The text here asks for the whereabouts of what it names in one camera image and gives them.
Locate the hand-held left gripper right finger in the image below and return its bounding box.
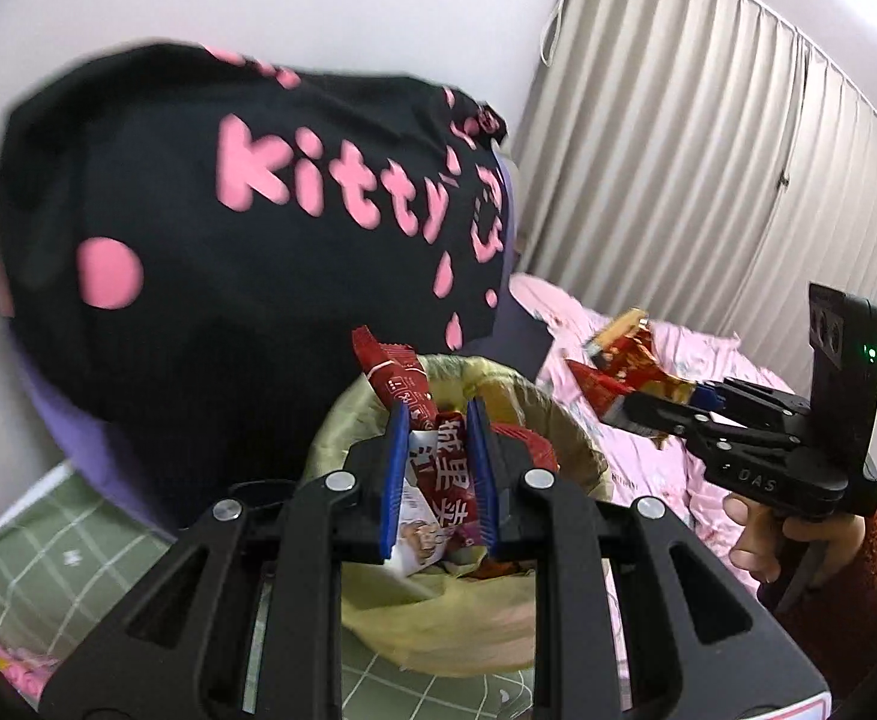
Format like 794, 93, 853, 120
466, 397, 833, 720

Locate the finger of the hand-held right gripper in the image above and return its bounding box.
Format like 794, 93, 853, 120
607, 392, 807, 458
692, 379, 810, 432

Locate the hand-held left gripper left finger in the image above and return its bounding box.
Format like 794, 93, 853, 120
39, 403, 413, 720

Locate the red gold snack wrapper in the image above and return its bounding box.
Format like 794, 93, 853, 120
565, 307, 698, 451

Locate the red white snack packet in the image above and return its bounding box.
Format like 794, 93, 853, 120
352, 326, 484, 578

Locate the yellow plastic bin bag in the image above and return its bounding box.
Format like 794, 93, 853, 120
299, 352, 612, 680

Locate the person's right forearm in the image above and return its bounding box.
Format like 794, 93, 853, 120
776, 502, 877, 698

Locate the person's right hand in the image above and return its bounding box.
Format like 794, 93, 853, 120
723, 493, 870, 590

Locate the pink floral blanket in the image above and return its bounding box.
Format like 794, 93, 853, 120
509, 274, 800, 653

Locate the beige curtain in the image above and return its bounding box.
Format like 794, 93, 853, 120
509, 0, 877, 406

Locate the black pink printed pillow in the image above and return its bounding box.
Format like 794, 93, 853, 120
0, 41, 514, 541

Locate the green checked tablecloth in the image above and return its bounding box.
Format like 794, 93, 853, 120
0, 465, 544, 720

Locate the white cord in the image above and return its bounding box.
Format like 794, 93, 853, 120
539, 0, 578, 65

